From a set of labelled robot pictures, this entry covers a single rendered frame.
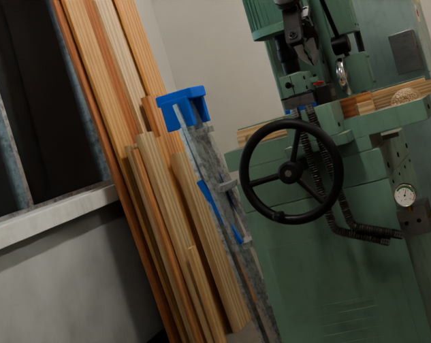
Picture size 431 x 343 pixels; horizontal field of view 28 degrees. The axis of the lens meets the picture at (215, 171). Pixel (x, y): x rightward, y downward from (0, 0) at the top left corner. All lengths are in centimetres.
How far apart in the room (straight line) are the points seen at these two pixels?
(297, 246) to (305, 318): 22
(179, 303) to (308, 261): 150
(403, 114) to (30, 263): 165
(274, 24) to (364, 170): 51
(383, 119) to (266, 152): 35
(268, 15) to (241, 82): 257
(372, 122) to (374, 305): 53
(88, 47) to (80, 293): 114
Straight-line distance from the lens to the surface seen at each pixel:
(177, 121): 340
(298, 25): 233
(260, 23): 258
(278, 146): 249
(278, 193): 251
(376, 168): 244
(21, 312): 331
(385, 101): 258
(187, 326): 397
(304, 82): 259
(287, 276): 256
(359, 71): 274
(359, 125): 243
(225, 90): 515
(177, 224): 393
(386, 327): 254
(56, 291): 354
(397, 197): 238
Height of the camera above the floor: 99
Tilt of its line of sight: 3 degrees down
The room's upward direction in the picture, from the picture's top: 16 degrees counter-clockwise
